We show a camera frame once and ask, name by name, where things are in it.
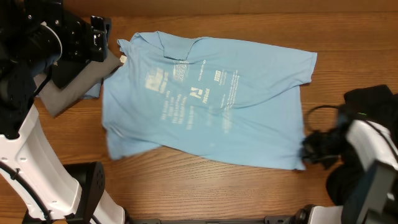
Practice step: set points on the folded blue shirt under stack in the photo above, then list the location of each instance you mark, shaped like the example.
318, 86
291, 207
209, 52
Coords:
93, 92

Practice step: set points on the black garment at right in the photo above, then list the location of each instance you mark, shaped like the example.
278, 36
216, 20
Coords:
368, 121

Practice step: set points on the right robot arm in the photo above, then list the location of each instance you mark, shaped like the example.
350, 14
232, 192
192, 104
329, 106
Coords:
376, 204

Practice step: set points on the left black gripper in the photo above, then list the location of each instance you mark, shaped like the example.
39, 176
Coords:
76, 37

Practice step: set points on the folded grey shirt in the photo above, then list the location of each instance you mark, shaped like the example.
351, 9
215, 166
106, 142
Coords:
58, 100

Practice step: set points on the light blue printed t-shirt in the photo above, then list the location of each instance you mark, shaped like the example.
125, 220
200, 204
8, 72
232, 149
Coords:
226, 100

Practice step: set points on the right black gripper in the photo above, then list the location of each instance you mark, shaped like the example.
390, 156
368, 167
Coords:
310, 154

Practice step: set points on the folded black shirt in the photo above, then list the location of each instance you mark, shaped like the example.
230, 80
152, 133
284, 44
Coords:
65, 71

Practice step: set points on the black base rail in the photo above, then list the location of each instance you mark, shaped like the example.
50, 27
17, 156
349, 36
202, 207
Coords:
266, 220

